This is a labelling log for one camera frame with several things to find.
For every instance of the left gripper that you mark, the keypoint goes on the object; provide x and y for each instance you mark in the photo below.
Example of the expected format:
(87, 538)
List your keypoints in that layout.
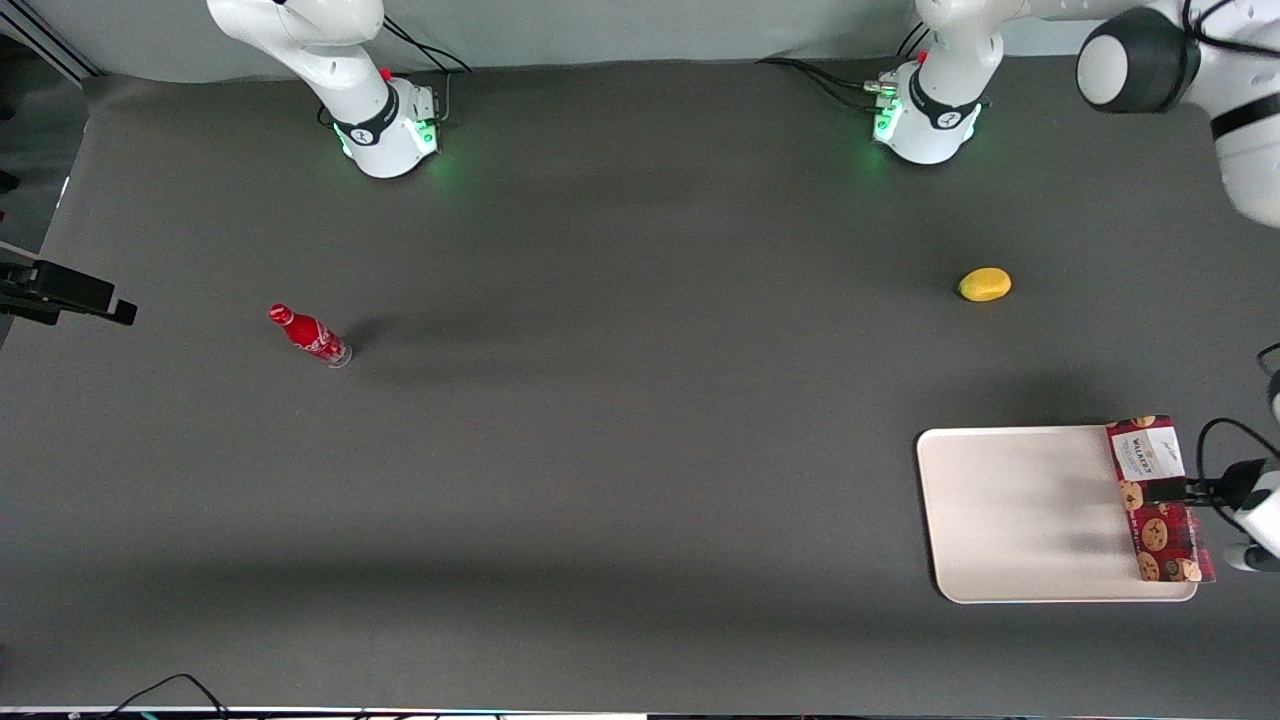
(1222, 487)

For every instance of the red cookie box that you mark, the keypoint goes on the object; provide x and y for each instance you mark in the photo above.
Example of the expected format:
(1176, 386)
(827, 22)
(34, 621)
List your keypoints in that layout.
(1160, 530)

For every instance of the white rectangular tray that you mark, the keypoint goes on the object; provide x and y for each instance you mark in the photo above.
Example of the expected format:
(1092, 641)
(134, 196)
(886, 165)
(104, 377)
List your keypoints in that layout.
(1020, 515)

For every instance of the red cola bottle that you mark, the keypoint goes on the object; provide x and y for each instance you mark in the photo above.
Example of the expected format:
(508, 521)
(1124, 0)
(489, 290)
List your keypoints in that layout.
(308, 335)

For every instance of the yellow lemon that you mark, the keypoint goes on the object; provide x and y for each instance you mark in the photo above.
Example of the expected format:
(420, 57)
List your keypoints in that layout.
(985, 285)

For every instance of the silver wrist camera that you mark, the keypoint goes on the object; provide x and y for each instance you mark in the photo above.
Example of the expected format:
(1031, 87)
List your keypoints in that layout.
(1250, 558)

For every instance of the dark aluminium rail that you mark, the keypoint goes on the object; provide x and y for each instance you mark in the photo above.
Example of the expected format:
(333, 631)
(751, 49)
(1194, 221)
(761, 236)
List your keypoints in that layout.
(50, 45)

